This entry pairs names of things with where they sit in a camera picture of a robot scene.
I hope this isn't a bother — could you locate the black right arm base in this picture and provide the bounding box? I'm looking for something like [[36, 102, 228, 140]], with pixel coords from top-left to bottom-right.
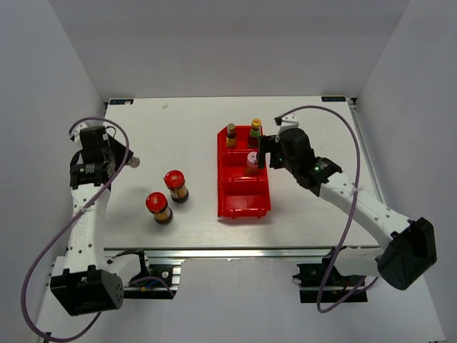
[[291, 262, 369, 304]]

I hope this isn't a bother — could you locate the red-lidded brown sauce jar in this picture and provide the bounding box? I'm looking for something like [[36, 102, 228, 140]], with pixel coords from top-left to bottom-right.
[[164, 170, 189, 203]]

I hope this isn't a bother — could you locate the blue corner label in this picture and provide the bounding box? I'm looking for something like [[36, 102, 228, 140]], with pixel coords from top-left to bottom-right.
[[321, 96, 347, 102], [109, 99, 134, 106]]

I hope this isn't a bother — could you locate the blue corner label left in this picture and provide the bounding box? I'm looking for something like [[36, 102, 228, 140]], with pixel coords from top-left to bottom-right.
[[109, 99, 134, 106]]

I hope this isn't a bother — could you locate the pink-lidded spice jar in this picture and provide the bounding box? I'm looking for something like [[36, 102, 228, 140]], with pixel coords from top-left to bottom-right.
[[244, 151, 260, 177]]

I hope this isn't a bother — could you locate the aluminium right side rail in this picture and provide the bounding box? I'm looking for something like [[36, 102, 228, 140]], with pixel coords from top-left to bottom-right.
[[347, 98, 385, 204]]

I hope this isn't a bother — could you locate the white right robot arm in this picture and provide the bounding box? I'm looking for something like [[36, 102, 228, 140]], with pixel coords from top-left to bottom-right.
[[257, 128, 437, 290]]

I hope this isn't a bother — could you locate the aluminium rail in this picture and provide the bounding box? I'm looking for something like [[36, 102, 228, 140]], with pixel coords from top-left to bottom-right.
[[103, 246, 381, 262], [347, 98, 385, 204]]

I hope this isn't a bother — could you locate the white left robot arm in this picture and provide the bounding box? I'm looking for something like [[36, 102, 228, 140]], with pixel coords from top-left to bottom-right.
[[50, 123, 151, 316]]

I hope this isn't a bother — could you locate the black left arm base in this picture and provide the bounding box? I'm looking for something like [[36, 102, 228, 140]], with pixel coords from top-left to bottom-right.
[[106, 249, 181, 299]]

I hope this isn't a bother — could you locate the red plastic divided bin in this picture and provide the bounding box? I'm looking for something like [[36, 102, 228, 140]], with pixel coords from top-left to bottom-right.
[[216, 125, 271, 219]]

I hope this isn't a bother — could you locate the green-label red sauce bottle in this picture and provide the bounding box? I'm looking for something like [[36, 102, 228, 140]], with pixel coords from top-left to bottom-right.
[[248, 119, 262, 149]]

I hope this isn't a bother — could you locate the yellow-label brown sauce bottle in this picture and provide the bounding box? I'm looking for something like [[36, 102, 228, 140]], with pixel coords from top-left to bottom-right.
[[226, 123, 236, 149]]

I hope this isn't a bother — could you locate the blue corner label right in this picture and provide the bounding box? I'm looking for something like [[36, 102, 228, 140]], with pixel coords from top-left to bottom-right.
[[321, 96, 347, 102]]

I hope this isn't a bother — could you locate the aluminium front rail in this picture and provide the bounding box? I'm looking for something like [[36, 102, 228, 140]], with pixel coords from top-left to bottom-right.
[[103, 246, 381, 262]]

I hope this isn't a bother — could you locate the small dark pepper shaker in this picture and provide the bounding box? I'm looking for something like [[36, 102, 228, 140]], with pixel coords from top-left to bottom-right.
[[127, 156, 141, 168]]

